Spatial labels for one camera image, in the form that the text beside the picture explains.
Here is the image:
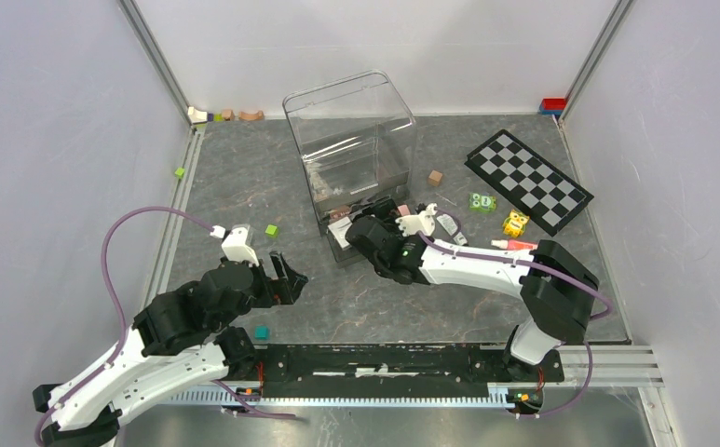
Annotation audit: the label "clear acrylic drawer organizer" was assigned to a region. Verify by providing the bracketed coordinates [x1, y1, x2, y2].
[282, 70, 418, 266]

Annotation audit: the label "pink compact case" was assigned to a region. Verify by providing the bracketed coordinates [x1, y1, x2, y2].
[397, 204, 411, 216]

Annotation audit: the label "brown eyeshadow palette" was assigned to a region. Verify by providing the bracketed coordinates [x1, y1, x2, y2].
[329, 207, 351, 223]

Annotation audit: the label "eyebrow stencil card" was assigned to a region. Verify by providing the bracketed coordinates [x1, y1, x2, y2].
[327, 216, 352, 251]

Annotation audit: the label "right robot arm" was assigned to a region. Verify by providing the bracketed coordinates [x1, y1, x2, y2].
[344, 197, 612, 380]

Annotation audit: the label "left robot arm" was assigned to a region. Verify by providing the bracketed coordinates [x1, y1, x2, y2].
[33, 251, 309, 446]

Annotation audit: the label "lime green cube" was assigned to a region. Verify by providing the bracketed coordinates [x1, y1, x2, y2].
[265, 224, 279, 238]

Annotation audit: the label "teal cube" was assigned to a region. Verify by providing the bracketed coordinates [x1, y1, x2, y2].
[253, 325, 271, 341]

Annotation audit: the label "wooden cube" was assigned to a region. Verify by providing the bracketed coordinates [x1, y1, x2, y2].
[427, 170, 443, 187]

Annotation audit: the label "white cosmetic tube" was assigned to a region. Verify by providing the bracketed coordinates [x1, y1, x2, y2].
[436, 213, 469, 246]

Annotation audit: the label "green owl card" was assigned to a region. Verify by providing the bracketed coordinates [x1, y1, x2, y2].
[469, 193, 496, 212]

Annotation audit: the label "pink spray bottle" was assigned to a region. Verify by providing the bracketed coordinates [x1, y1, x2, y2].
[491, 239, 538, 251]

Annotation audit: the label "yellow owl card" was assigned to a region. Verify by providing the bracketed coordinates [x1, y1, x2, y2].
[502, 210, 530, 238]

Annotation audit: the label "black white checkerboard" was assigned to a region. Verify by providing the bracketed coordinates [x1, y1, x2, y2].
[465, 129, 594, 237]

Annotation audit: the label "small wooden toy blocks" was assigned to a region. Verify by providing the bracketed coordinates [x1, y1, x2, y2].
[186, 106, 265, 125]

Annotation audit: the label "red blue blocks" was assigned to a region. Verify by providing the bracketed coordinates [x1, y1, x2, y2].
[538, 98, 567, 116]

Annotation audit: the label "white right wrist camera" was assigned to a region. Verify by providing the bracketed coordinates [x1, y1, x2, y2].
[395, 203, 437, 237]

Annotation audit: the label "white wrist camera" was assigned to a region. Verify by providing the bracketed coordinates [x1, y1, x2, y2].
[210, 224, 259, 266]
[395, 203, 437, 237]

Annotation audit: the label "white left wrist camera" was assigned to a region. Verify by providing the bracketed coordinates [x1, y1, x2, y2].
[210, 224, 259, 266]

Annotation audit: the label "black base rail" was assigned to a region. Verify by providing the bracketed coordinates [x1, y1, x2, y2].
[226, 343, 564, 399]

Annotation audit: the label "aluminium frame rail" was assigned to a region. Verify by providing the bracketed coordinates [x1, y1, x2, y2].
[116, 0, 192, 126]

